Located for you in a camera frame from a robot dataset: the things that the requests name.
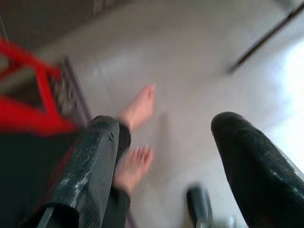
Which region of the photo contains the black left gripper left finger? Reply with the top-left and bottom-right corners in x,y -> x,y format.
21,115 -> 120,228

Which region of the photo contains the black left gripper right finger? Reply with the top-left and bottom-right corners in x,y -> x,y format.
210,111 -> 304,228

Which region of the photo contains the person's bare foot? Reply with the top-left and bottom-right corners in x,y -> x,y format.
113,146 -> 154,193
120,84 -> 156,133

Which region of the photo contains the person's dark trouser leg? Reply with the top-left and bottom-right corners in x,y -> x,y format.
102,185 -> 131,228
117,121 -> 133,162

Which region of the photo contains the black robot left foot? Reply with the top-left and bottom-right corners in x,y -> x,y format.
186,182 -> 213,228

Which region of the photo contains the red plastic stool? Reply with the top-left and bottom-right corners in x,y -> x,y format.
0,39 -> 79,138

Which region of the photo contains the dark sliding door frame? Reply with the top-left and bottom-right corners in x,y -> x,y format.
228,0 -> 304,74

